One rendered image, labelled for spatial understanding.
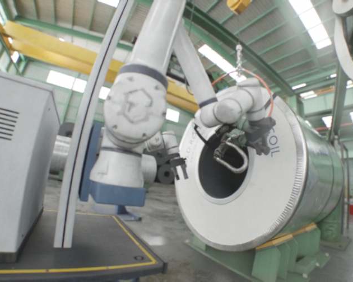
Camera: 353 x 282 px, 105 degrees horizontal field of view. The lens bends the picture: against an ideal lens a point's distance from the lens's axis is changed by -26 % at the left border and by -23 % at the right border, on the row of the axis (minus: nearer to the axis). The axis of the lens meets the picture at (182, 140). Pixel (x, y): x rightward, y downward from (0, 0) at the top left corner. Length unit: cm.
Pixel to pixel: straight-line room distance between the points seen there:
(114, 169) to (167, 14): 52
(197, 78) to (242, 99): 22
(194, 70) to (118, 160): 47
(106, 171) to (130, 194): 11
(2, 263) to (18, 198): 18
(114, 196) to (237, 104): 49
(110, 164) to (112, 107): 22
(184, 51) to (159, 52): 28
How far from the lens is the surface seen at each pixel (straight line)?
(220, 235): 125
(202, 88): 73
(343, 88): 204
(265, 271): 133
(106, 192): 54
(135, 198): 57
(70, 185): 70
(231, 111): 60
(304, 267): 158
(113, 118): 40
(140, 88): 42
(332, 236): 267
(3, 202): 62
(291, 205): 97
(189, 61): 77
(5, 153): 61
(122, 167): 56
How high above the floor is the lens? 63
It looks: 13 degrees up
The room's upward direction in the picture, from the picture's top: 7 degrees clockwise
